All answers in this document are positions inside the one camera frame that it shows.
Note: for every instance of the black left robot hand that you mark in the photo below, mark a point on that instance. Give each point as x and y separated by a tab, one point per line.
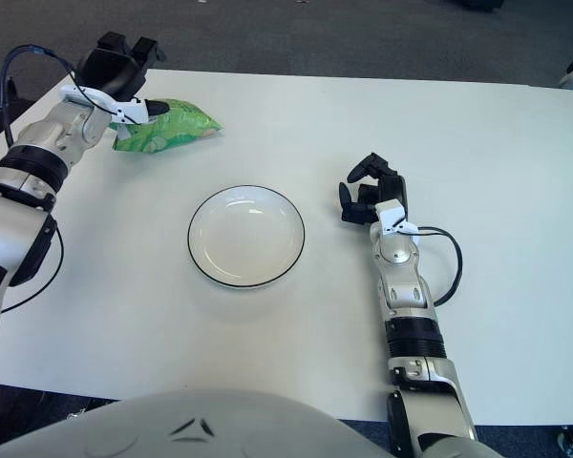
107	71

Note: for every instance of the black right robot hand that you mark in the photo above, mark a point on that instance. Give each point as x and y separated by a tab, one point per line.
391	188

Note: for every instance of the green snack bag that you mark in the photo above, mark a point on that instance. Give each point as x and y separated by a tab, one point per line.
181	129

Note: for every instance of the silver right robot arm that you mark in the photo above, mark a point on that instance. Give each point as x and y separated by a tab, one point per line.
398	253

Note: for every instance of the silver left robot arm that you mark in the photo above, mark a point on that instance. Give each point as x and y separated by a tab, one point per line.
43	133

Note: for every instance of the white plate with black rim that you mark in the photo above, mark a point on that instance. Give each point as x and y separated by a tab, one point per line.
246	238

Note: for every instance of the dark bulky background object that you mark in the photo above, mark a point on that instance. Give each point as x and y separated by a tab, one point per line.
477	5

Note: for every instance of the grey robot torso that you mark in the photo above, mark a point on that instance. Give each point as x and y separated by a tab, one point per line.
196	429

